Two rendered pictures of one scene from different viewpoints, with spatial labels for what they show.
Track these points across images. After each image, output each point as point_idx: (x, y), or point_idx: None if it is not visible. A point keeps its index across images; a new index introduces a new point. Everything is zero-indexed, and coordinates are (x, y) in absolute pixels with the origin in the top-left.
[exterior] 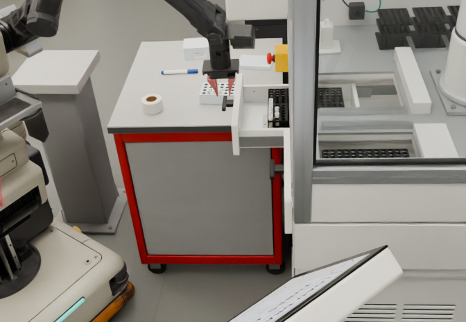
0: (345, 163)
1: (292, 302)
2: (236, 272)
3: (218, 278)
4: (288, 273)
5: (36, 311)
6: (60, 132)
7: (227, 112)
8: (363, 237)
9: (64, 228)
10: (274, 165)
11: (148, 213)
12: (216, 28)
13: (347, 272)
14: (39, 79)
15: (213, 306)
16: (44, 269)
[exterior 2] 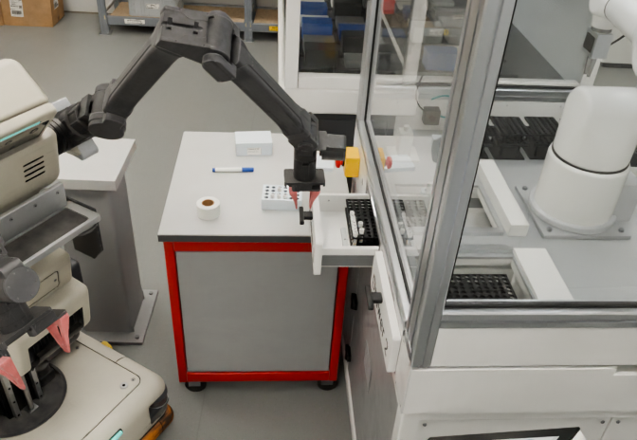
0: (477, 306)
1: None
2: (284, 388)
3: (264, 395)
4: (340, 388)
5: None
6: None
7: (293, 219)
8: (482, 381)
9: (91, 344)
10: (371, 293)
11: (193, 327)
12: (311, 139)
13: None
14: (68, 172)
15: (262, 429)
16: (71, 395)
